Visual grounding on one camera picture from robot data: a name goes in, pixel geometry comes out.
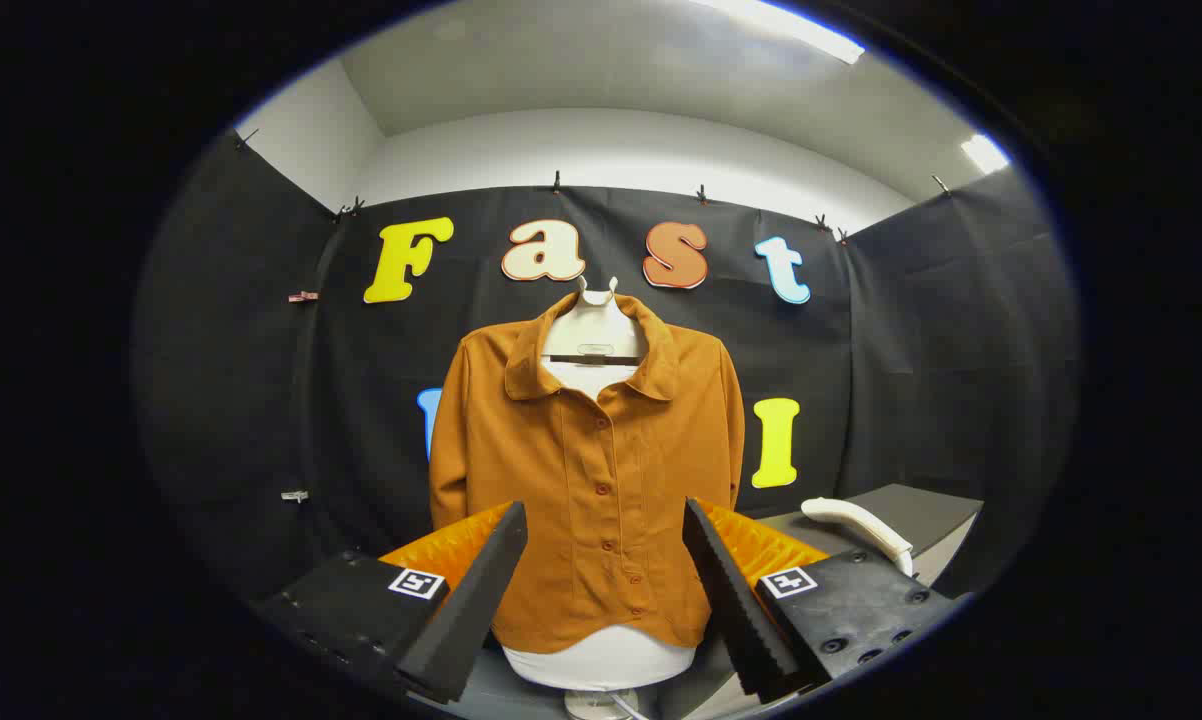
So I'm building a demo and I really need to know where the long ceiling light panel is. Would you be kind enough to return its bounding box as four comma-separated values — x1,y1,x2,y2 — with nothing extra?
691,0,867,66

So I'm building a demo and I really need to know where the brown button-up shirt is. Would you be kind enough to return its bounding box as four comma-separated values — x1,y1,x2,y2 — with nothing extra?
428,290,747,656

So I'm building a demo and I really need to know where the white garment steamer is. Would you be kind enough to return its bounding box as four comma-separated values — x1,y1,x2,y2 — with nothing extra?
801,497,915,578

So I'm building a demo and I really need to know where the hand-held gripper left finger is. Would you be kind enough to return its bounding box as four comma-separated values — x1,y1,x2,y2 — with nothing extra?
251,500,529,706

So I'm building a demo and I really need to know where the white mannequin torso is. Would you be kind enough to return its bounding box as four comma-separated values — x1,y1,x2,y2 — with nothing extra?
501,278,697,693

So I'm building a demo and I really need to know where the small ceiling light panel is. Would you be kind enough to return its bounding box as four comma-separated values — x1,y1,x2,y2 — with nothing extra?
961,133,1010,175

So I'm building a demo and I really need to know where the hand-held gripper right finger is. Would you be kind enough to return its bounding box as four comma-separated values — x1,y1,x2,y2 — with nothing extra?
683,497,972,704

